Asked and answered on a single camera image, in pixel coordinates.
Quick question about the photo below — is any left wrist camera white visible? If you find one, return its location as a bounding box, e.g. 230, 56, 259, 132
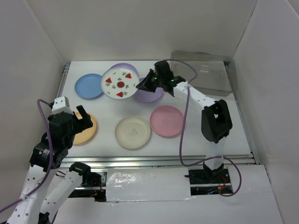
51, 96, 72, 114

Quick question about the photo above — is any orange plate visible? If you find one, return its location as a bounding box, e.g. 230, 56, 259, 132
73, 113, 97, 145

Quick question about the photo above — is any purple plate rear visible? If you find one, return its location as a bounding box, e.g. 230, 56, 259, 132
110, 63, 138, 73

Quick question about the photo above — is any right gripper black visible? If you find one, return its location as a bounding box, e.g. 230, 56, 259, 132
137, 68, 165, 92

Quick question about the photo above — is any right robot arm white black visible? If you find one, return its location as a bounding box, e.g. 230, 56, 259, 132
136, 60, 233, 183

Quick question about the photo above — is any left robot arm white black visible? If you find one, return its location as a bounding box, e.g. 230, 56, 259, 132
0, 105, 93, 224

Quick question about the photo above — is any aluminium frame rail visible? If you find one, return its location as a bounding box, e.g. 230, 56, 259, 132
56, 61, 260, 168

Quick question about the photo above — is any white watermelon pattern plate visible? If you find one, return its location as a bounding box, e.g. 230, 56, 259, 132
101, 67, 139, 100

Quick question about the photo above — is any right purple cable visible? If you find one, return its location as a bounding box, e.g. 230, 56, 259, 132
163, 59, 242, 197

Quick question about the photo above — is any clear plastic bin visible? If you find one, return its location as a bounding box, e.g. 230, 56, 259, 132
170, 50, 237, 97

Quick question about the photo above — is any purple plate front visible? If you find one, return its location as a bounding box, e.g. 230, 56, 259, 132
133, 88, 164, 103

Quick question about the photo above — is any purple cable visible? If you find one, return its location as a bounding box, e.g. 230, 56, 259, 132
163, 59, 242, 197
0, 98, 56, 213

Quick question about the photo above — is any cream plate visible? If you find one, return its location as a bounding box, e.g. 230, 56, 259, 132
114, 116, 151, 150

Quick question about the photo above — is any purple plate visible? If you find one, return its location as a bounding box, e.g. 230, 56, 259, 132
110, 63, 138, 73
133, 88, 164, 103

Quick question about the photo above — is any blue plate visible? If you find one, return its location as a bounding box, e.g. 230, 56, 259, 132
74, 73, 103, 100

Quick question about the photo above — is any white foil cover panel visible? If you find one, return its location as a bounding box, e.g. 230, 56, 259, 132
106, 168, 191, 202

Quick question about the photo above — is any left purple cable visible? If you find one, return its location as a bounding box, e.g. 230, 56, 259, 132
0, 98, 56, 213

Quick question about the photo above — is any pink plate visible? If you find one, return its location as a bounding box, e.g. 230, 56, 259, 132
149, 105, 184, 137

